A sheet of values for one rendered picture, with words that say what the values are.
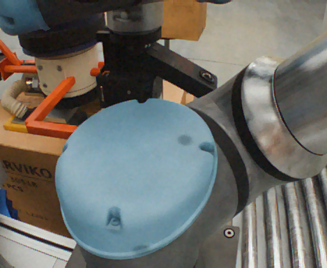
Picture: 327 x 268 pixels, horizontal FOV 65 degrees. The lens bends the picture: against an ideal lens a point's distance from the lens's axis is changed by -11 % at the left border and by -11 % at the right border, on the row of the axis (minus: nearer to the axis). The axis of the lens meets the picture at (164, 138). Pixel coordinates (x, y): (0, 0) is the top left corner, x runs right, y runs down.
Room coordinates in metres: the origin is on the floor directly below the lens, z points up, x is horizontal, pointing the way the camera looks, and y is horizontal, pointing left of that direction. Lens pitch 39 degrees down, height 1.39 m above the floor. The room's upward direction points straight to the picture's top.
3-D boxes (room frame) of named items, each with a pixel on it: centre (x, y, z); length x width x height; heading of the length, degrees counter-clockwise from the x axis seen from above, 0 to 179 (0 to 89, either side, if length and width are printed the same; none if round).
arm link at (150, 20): (0.38, 0.04, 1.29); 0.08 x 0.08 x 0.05
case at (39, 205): (0.69, 0.26, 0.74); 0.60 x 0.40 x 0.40; 79
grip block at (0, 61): (0.74, 0.50, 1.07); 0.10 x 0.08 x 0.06; 168
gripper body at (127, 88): (0.38, 0.05, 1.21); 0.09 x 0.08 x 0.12; 78
